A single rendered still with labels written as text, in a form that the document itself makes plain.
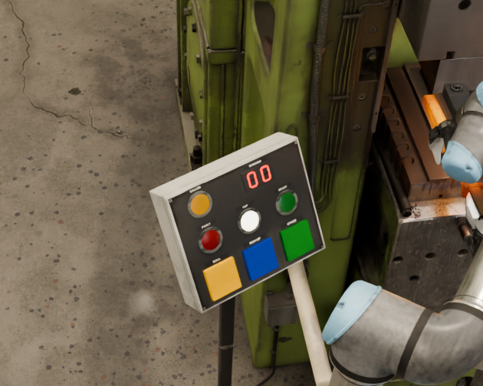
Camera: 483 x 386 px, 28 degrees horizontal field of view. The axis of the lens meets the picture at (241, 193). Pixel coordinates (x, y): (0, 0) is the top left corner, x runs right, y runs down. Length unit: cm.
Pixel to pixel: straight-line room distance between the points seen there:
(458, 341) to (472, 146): 38
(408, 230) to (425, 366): 92
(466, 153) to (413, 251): 78
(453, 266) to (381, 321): 107
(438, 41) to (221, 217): 58
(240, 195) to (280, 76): 32
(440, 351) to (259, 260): 71
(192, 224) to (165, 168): 170
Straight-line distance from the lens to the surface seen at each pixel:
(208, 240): 204
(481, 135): 174
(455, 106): 194
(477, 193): 231
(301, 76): 222
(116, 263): 341
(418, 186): 237
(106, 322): 326
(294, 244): 215
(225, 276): 208
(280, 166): 210
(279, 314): 281
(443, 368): 152
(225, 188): 204
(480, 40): 210
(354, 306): 152
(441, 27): 204
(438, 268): 256
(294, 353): 310
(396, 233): 239
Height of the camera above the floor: 266
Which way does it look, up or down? 47 degrees down
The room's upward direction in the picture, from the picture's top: 3 degrees clockwise
